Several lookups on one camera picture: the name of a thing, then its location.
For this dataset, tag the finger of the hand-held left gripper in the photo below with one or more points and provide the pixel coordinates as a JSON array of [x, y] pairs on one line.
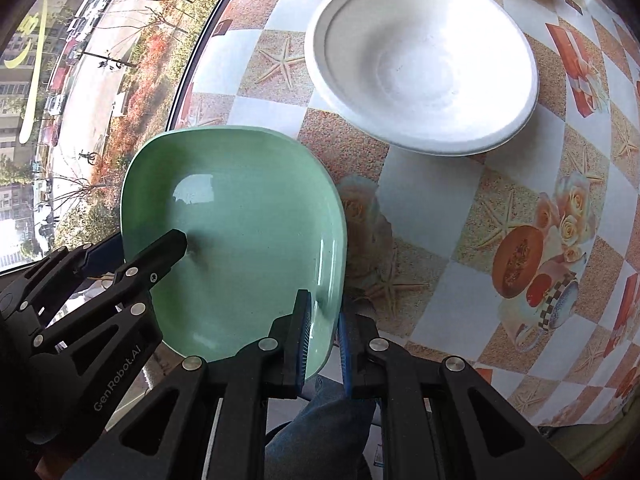
[[100, 259], [160, 255]]

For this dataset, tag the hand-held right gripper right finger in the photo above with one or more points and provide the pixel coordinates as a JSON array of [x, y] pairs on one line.
[[346, 357]]

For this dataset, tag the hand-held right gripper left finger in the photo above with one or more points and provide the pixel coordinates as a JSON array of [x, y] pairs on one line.
[[302, 342]]

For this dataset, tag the green plate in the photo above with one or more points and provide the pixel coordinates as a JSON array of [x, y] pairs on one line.
[[240, 200]]

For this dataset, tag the white paper plate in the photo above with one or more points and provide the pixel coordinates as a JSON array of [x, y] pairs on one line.
[[425, 60]]

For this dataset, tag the person's blue jeans leg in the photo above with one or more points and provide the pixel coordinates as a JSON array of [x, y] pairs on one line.
[[320, 430]]

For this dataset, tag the patterned checkered tablecloth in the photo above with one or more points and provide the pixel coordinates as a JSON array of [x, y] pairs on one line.
[[440, 210]]

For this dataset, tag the black window frame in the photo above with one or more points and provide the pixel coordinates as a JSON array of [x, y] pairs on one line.
[[200, 50]]

